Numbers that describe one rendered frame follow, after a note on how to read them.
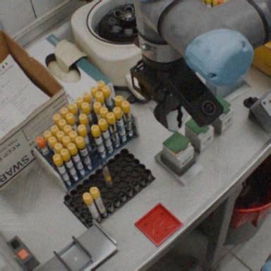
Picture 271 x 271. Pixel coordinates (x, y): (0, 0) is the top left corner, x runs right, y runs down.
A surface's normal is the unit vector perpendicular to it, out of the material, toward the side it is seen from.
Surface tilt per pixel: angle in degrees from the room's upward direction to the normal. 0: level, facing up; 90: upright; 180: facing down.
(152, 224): 0
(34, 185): 0
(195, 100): 28
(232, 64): 90
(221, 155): 0
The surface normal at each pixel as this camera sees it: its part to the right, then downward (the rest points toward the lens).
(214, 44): -0.44, -0.23
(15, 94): -0.07, -0.54
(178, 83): 0.19, -0.18
